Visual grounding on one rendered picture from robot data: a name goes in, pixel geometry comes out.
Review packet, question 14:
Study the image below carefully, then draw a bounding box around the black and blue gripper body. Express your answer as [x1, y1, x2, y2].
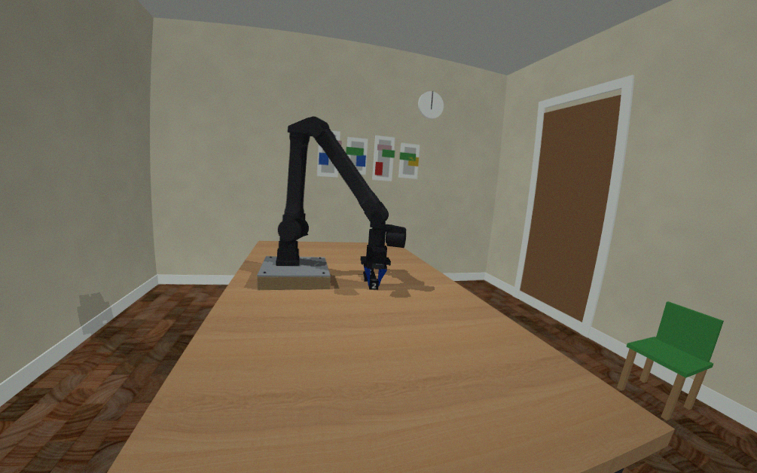
[361, 244, 391, 269]

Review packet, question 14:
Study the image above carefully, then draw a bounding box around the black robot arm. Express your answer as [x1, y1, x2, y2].
[276, 117, 406, 270]

